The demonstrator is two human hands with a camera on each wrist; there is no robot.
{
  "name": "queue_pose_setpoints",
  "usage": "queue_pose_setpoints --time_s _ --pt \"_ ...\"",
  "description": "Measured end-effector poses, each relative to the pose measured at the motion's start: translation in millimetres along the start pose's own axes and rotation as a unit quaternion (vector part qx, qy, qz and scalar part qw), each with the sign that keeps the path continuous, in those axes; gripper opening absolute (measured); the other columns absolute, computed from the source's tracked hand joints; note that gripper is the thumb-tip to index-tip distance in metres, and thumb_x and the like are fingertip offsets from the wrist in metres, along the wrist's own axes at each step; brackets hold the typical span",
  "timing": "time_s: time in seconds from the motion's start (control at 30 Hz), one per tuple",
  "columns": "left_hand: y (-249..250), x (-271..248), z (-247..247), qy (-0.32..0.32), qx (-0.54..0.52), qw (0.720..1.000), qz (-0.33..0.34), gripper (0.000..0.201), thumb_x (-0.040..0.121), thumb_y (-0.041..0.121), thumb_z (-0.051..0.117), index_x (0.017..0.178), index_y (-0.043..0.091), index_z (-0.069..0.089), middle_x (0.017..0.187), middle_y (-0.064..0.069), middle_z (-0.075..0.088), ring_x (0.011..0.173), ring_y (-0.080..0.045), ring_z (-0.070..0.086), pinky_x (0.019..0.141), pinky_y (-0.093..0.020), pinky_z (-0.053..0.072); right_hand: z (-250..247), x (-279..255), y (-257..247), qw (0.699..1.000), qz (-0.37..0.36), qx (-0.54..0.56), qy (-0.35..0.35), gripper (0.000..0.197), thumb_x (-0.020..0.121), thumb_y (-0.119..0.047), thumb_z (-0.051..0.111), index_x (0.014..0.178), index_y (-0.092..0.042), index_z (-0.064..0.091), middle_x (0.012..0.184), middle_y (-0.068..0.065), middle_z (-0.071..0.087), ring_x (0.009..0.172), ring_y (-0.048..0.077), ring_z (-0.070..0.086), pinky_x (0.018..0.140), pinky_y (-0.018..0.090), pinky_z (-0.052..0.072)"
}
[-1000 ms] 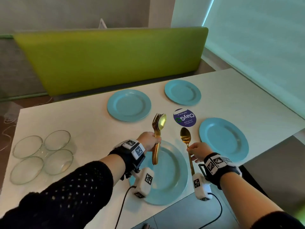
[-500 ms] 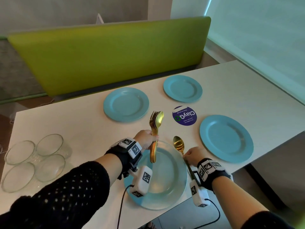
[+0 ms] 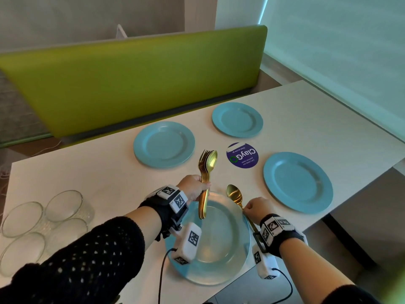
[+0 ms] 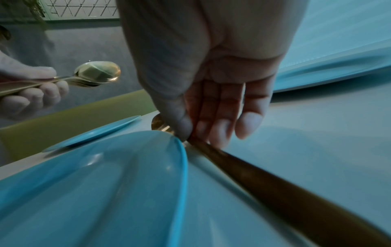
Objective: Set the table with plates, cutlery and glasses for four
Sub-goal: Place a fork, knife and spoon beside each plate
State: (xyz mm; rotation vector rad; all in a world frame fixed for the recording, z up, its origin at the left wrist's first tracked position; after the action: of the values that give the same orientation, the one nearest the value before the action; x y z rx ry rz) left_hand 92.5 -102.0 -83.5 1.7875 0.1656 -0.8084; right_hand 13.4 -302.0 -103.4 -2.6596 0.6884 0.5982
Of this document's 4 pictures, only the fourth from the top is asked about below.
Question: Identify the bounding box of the person's right hand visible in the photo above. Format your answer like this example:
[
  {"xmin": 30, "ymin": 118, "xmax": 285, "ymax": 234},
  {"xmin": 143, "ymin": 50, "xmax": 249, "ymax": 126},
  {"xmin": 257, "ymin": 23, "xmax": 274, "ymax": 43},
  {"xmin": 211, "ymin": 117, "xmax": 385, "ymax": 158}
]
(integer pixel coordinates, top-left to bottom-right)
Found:
[{"xmin": 116, "ymin": 0, "xmax": 311, "ymax": 149}]

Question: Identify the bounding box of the person's left hand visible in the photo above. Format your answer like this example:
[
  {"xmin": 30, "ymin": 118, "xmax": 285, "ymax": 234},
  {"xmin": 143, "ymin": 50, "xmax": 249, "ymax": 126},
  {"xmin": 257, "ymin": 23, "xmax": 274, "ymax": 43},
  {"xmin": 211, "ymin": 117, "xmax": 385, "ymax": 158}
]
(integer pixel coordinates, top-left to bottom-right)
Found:
[{"xmin": 0, "ymin": 49, "xmax": 69, "ymax": 121}]

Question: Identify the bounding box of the blue plate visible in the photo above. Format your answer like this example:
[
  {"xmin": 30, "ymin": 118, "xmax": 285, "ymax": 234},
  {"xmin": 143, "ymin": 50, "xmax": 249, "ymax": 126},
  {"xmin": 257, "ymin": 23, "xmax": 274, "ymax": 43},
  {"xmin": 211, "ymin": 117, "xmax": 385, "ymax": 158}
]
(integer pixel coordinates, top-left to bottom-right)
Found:
[
  {"xmin": 42, "ymin": 115, "xmax": 142, "ymax": 153},
  {"xmin": 0, "ymin": 130, "xmax": 189, "ymax": 247},
  {"xmin": 271, "ymin": 47, "xmax": 391, "ymax": 94}
]

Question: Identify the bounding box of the green upholstered bench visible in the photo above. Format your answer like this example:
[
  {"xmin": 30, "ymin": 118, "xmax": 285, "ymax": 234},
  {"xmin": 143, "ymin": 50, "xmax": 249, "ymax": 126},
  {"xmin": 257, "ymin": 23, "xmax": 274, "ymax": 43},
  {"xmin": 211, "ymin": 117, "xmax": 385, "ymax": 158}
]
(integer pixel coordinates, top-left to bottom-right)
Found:
[{"xmin": 0, "ymin": 89, "xmax": 158, "ymax": 167}]

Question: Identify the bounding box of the green leafy plant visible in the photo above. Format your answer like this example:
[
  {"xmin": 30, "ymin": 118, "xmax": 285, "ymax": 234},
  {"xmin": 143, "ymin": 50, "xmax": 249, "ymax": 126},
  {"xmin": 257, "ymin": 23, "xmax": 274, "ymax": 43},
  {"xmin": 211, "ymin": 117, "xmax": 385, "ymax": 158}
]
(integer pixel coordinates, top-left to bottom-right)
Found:
[{"xmin": 22, "ymin": 0, "xmax": 48, "ymax": 25}]

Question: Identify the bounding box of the pale window blind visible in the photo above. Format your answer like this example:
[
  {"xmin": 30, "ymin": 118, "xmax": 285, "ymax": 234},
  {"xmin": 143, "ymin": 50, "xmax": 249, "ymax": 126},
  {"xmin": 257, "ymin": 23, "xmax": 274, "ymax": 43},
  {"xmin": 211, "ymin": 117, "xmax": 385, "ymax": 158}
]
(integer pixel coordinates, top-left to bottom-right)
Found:
[{"xmin": 287, "ymin": 0, "xmax": 391, "ymax": 63}]

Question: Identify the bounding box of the white table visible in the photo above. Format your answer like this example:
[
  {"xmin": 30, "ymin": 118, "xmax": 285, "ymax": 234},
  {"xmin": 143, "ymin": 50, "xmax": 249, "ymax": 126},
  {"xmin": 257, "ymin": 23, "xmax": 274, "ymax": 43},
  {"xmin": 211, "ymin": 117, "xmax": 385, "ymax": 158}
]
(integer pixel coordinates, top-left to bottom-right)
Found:
[{"xmin": 0, "ymin": 89, "xmax": 391, "ymax": 247}]

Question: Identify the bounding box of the wire mesh panel green frame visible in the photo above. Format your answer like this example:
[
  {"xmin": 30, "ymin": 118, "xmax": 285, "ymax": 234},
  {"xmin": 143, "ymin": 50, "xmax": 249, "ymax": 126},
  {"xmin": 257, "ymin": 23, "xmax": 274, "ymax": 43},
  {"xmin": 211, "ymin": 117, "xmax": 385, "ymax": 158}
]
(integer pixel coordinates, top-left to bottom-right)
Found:
[{"xmin": 40, "ymin": 0, "xmax": 121, "ymax": 20}]

